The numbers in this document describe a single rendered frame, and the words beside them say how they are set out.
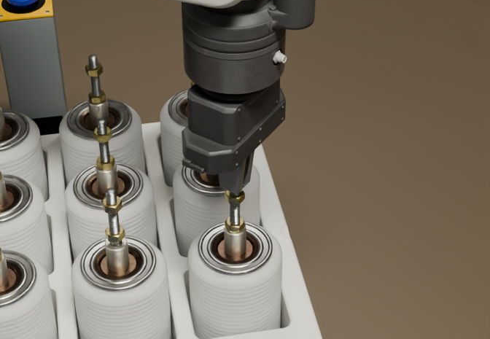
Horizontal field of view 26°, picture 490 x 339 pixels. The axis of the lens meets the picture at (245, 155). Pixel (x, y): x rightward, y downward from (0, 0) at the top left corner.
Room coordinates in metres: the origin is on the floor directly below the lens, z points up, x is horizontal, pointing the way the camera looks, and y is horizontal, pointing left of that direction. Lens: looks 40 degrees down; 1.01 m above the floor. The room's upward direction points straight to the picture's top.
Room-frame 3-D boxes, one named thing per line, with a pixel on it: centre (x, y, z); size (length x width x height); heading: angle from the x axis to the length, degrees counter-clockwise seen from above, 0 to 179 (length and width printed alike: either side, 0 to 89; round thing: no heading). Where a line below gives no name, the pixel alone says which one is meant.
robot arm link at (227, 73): (0.76, 0.01, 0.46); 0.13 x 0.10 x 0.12; 147
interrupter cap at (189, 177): (0.88, 0.03, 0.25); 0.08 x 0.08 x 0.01
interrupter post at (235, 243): (0.76, 0.01, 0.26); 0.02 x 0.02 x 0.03
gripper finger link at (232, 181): (0.75, 0.02, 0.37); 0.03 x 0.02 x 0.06; 57
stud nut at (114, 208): (0.74, 0.13, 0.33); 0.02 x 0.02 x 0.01; 85
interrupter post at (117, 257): (0.74, 0.13, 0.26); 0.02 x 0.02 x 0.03
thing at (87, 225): (0.86, 0.15, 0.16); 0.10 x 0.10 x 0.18
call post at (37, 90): (1.13, 0.27, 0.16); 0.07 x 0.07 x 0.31; 10
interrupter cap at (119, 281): (0.74, 0.13, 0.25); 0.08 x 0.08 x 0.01
